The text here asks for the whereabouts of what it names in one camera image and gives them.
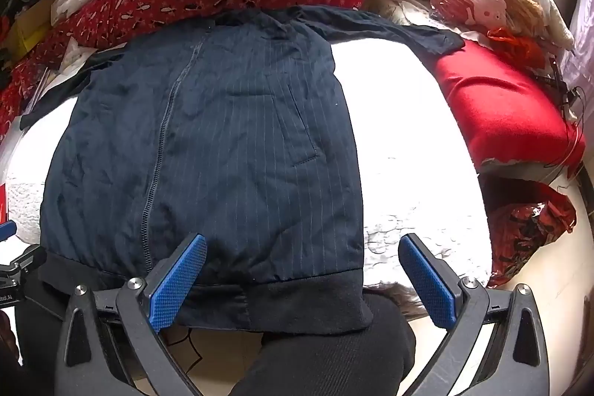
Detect beige furry cloth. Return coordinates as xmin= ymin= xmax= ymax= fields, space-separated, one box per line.
xmin=371 ymin=0 xmax=439 ymax=26

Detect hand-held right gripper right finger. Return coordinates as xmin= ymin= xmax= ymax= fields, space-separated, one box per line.
xmin=398 ymin=233 xmax=553 ymax=396

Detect orange red crumpled bag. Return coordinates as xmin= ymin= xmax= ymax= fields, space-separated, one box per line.
xmin=486 ymin=26 xmax=549 ymax=73

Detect black cable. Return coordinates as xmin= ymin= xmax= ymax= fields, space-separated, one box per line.
xmin=533 ymin=55 xmax=586 ymax=193

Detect pink plush toy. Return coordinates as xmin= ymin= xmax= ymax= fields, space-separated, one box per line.
xmin=431 ymin=0 xmax=506 ymax=31

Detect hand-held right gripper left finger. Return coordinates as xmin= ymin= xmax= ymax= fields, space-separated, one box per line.
xmin=56 ymin=233 xmax=208 ymax=396

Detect navy pinstriped zip jacket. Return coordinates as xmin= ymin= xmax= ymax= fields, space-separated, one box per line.
xmin=21 ymin=5 xmax=465 ymax=336

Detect red patterned plastic bag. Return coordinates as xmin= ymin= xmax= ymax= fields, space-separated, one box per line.
xmin=483 ymin=178 xmax=579 ymax=289

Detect red pillow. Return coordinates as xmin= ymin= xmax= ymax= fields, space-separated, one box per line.
xmin=434 ymin=39 xmax=586 ymax=180

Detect yellow box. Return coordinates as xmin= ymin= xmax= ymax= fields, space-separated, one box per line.
xmin=13 ymin=0 xmax=53 ymax=54

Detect lilac curtain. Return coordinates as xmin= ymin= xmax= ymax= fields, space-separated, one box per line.
xmin=559 ymin=0 xmax=594 ymax=111

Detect white plastic bag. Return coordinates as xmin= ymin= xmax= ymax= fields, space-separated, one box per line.
xmin=50 ymin=0 xmax=96 ymax=26

